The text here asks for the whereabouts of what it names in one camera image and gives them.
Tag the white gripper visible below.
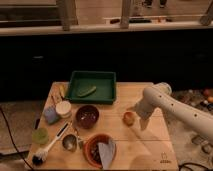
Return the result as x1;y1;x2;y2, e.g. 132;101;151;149
126;99;155;131

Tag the orange apple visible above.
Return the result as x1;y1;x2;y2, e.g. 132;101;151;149
122;112;135;126

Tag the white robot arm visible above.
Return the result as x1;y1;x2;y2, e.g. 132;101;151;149
132;82;213;144

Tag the purple bowl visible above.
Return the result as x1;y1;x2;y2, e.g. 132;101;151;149
75;105;99;129

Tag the orange terracotta bowl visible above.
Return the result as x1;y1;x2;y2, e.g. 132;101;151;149
83;134;115;169

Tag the grey folded cloth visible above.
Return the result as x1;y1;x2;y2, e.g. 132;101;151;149
98;139;116;170

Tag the green cucumber piece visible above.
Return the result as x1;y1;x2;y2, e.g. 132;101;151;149
77;86;97;97

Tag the green plastic tray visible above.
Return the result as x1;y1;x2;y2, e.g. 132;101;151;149
65;71;116;105

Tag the metal spoon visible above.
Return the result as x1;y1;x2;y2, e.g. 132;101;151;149
72;124;84;149

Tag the small metal cup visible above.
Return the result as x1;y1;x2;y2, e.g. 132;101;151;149
62;134;77;152

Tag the white round container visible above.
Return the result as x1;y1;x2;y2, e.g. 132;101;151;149
56;101;71;118

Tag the yellow banana piece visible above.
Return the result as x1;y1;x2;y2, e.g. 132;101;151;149
59;85;65;99

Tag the green cup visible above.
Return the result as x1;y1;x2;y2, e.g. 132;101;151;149
32;128;49;145

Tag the white dish brush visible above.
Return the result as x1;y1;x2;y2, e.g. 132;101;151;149
32;123;69;166

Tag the black cable right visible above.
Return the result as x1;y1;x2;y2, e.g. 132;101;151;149
178;161;213;171

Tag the black cable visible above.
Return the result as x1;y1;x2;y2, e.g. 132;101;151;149
0;106;34;171
178;161;213;171

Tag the black cable left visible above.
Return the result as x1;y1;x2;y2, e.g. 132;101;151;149
0;106;34;171

